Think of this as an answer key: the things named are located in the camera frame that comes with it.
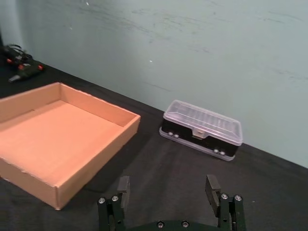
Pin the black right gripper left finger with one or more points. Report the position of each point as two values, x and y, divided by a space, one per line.
120 202

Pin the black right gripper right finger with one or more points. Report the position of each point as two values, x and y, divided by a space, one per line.
227 207

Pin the black table cloth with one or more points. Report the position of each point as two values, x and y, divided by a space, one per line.
168 183

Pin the clear plastic case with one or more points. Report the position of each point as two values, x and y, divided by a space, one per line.
202 131

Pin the shallow brown cardboard tray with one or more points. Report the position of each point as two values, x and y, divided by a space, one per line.
65 142

